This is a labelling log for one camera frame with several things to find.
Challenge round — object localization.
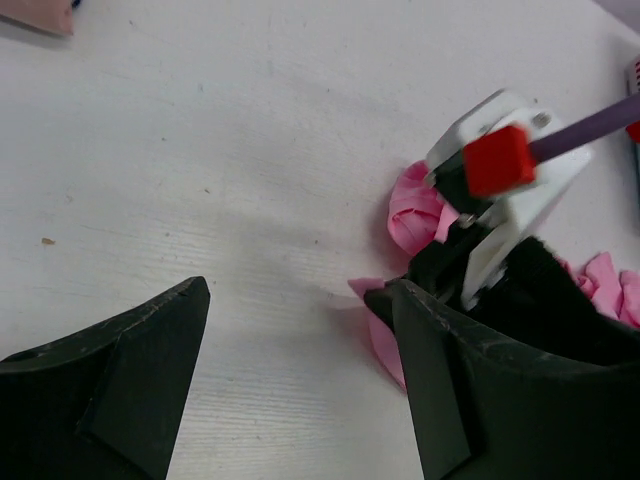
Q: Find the folded dusty pink t shirt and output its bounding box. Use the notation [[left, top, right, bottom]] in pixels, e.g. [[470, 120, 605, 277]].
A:
[[1, 0, 74, 36]]

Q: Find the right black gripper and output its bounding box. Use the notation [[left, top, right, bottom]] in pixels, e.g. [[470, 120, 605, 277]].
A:
[[407, 225, 639, 366]]

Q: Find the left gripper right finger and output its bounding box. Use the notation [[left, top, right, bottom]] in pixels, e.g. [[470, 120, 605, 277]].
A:
[[364, 279, 639, 479]]

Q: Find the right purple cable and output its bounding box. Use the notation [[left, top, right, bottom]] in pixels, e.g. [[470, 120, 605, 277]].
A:
[[527, 92, 640, 164]]

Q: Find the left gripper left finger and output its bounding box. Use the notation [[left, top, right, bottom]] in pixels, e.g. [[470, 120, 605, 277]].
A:
[[1, 276, 210, 479]]

